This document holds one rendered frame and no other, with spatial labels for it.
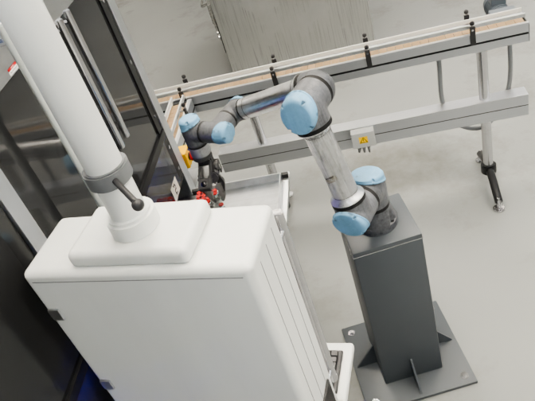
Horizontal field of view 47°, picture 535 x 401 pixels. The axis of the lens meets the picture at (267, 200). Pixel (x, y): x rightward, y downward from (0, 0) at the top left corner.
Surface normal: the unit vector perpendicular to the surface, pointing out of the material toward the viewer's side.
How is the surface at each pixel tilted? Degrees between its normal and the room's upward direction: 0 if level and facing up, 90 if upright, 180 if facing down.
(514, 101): 90
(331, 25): 90
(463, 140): 0
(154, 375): 90
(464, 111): 90
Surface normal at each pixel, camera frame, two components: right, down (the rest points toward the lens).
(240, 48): 0.17, 0.57
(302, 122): -0.49, 0.54
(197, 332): -0.22, 0.65
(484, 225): -0.26, -0.76
